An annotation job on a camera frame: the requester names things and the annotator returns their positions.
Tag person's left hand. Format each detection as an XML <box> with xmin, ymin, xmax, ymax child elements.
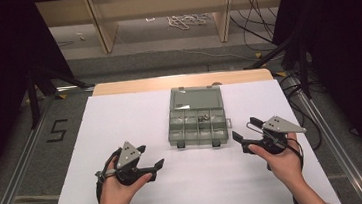
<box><xmin>86</xmin><ymin>153</ymin><xmax>157</xmax><ymax>204</ymax></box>

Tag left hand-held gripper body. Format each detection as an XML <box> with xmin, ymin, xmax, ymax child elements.
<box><xmin>93</xmin><ymin>139</ymin><xmax>149</xmax><ymax>189</ymax></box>

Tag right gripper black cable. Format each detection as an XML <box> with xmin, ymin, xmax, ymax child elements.
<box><xmin>245</xmin><ymin>117</ymin><xmax>306</xmax><ymax>177</ymax></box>

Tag aluminium floor rail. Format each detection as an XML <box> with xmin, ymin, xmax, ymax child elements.
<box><xmin>0</xmin><ymin>93</ymin><xmax>66</xmax><ymax>204</ymax></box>
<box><xmin>288</xmin><ymin>69</ymin><xmax>362</xmax><ymax>204</ymax></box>

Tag white rope bundle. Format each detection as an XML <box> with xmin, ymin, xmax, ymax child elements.
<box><xmin>166</xmin><ymin>11</ymin><xmax>212</xmax><ymax>33</ymax></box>

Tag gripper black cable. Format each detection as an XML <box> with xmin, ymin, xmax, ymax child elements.
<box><xmin>245</xmin><ymin>117</ymin><xmax>306</xmax><ymax>177</ymax></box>
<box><xmin>91</xmin><ymin>147</ymin><xmax>127</xmax><ymax>204</ymax></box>

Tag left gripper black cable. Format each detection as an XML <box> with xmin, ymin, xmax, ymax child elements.
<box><xmin>91</xmin><ymin>147</ymin><xmax>127</xmax><ymax>204</ymax></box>

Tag white table sheet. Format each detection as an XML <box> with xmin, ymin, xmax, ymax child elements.
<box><xmin>37</xmin><ymin>73</ymin><xmax>342</xmax><ymax>204</ymax></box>

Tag black cables beside table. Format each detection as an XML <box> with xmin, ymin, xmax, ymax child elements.
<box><xmin>278</xmin><ymin>68</ymin><xmax>325</xmax><ymax>155</ymax></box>

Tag black floor cables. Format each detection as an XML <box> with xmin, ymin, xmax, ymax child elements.
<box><xmin>227</xmin><ymin>0</ymin><xmax>285</xmax><ymax>55</ymax></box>

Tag light wooden shelf unit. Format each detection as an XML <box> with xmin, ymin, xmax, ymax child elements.
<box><xmin>34</xmin><ymin>0</ymin><xmax>292</xmax><ymax>61</ymax></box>

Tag grey-green plastic compartment box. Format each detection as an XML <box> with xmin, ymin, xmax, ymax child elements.
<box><xmin>163</xmin><ymin>81</ymin><xmax>235</xmax><ymax>152</ymax></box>

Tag person's right hand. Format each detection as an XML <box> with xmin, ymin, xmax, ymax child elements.
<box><xmin>246</xmin><ymin>132</ymin><xmax>304</xmax><ymax>193</ymax></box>

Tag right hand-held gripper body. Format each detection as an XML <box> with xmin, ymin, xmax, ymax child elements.
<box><xmin>239</xmin><ymin>112</ymin><xmax>309</xmax><ymax>159</ymax></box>

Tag black tripod stand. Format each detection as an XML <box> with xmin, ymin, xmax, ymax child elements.
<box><xmin>241</xmin><ymin>33</ymin><xmax>314</xmax><ymax>106</ymax></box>
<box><xmin>24</xmin><ymin>59</ymin><xmax>99</xmax><ymax>131</ymax></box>

